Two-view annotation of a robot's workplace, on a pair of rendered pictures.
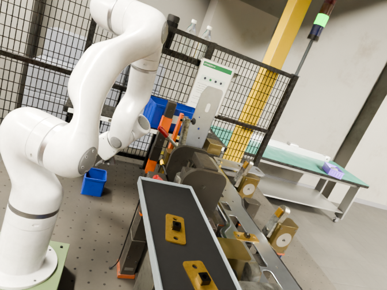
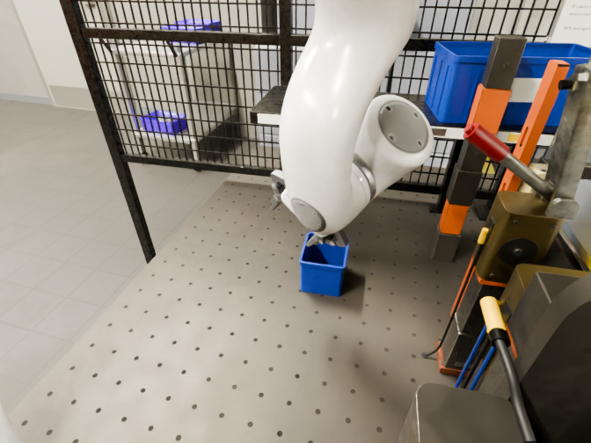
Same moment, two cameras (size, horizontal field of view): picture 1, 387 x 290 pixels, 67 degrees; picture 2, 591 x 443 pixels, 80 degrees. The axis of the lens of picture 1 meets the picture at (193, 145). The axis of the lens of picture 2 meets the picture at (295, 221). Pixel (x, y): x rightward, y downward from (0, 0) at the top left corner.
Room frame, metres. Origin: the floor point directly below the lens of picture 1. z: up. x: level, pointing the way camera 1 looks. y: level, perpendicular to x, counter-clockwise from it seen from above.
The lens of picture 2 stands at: (0.71, 0.10, 1.30)
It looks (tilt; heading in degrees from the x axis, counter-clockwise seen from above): 36 degrees down; 34
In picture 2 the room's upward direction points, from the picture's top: straight up
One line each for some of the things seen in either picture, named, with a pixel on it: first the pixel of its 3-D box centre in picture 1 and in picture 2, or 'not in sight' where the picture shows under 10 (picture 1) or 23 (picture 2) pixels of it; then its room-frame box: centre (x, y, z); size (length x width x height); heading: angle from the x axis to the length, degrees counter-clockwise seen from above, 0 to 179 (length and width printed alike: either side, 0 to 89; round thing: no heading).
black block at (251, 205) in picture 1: (241, 229); not in sight; (1.15, -0.33, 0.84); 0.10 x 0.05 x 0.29; 112
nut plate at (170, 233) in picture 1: (175, 226); not in sight; (0.49, -0.02, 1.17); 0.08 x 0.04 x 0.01; 11
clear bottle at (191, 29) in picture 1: (189, 37); not in sight; (1.82, 0.25, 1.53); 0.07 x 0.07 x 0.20
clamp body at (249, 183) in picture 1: (238, 206); not in sight; (1.29, -0.31, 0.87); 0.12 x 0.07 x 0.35; 112
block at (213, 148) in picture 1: (203, 170); not in sight; (1.56, -0.10, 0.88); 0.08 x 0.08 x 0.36; 22
